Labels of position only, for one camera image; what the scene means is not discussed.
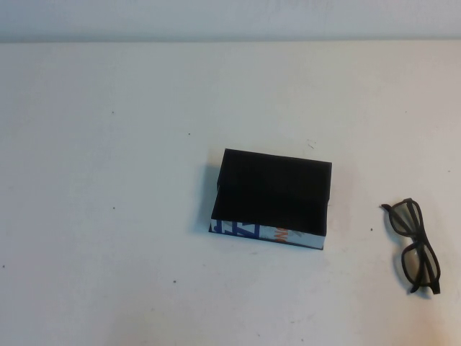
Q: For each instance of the black frame glasses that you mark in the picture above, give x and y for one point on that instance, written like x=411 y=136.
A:
x=417 y=240

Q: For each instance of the black printed glasses case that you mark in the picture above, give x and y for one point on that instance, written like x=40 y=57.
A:
x=270 y=187

